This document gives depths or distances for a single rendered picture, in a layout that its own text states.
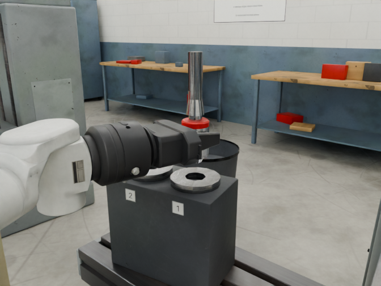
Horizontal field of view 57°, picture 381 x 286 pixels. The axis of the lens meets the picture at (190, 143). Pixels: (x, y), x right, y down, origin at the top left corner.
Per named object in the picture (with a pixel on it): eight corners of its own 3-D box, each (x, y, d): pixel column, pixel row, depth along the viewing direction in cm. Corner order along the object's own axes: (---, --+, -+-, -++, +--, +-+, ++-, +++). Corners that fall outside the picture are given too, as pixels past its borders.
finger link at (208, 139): (216, 146, 60) (187, 152, 57) (217, 128, 60) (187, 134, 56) (223, 148, 59) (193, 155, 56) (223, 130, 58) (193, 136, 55)
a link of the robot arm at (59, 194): (124, 129, 47) (34, 143, 41) (128, 202, 50) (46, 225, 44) (94, 114, 56) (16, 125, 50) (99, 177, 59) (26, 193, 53)
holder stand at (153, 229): (208, 302, 61) (210, 197, 55) (110, 263, 71) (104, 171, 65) (235, 263, 71) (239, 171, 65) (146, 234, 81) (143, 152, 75)
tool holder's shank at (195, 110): (190, 122, 57) (190, 52, 54) (182, 118, 60) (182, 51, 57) (208, 120, 59) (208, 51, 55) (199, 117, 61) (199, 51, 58)
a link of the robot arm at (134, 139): (203, 120, 52) (130, 133, 46) (202, 180, 55) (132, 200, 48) (160, 106, 62) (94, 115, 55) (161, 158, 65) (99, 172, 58)
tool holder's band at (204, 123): (189, 130, 57) (189, 124, 56) (177, 123, 61) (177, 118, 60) (214, 127, 59) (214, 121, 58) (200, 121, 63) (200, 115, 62)
